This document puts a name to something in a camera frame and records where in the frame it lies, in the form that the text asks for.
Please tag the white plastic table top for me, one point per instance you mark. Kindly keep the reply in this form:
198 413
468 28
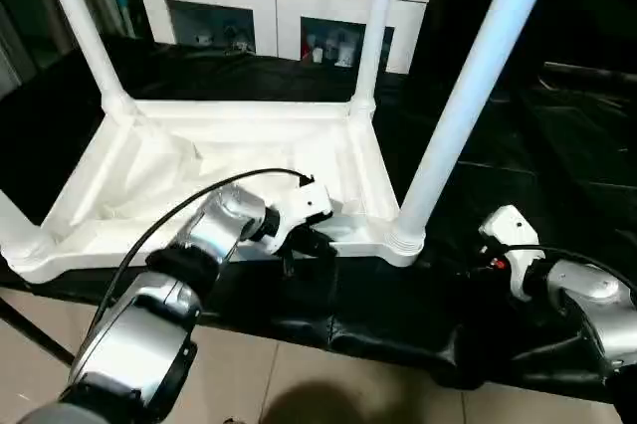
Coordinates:
199 160

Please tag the white plastic table leg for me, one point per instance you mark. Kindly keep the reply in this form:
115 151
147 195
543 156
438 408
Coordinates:
373 26
85 26
18 235
468 96

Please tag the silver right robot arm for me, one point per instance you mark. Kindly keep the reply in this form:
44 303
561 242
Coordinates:
597 305

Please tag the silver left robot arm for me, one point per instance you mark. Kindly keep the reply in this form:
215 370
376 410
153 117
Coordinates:
169 295

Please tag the black work mat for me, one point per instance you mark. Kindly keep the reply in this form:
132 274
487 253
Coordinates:
537 165

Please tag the black work table leg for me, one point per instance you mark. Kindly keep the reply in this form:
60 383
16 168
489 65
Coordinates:
30 329

